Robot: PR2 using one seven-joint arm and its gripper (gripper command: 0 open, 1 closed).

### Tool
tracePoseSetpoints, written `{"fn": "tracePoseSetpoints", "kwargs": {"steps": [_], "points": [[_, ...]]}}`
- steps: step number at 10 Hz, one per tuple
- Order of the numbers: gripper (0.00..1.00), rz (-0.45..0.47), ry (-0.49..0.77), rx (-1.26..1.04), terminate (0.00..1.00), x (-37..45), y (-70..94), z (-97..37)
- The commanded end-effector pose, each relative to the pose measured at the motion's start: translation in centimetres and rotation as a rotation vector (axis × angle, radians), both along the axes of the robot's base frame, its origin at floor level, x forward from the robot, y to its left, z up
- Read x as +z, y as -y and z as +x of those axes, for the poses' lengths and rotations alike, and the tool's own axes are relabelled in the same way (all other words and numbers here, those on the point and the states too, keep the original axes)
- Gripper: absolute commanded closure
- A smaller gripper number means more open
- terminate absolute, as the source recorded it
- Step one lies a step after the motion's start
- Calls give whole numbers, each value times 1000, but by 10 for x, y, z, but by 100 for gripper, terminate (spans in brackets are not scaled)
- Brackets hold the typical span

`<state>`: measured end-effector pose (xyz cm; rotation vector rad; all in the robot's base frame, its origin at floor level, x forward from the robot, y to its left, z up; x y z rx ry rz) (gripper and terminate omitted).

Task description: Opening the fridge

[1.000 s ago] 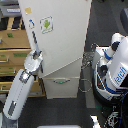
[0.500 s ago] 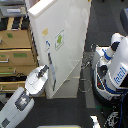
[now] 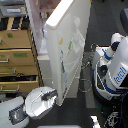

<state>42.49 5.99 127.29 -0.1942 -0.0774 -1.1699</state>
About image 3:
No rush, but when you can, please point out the grey device on cabinet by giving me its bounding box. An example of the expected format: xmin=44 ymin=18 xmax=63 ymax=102
xmin=0 ymin=5 xmax=26 ymax=17

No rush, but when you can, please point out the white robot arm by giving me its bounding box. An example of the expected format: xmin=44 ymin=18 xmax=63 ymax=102
xmin=0 ymin=87 xmax=57 ymax=128

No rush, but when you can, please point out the white blue parked robot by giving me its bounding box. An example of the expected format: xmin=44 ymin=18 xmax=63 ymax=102
xmin=92 ymin=33 xmax=128 ymax=102

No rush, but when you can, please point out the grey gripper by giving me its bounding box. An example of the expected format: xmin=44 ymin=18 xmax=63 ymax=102
xmin=35 ymin=90 xmax=58 ymax=102

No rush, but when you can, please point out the grey coiled cable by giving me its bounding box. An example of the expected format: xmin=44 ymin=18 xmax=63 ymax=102
xmin=79 ymin=78 xmax=94 ymax=94

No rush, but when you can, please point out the wooden drawer cabinet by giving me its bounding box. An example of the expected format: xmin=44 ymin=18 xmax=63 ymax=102
xmin=0 ymin=17 xmax=42 ymax=93

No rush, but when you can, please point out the white refrigerator body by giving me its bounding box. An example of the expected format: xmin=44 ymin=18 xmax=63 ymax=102
xmin=25 ymin=0 xmax=61 ymax=89

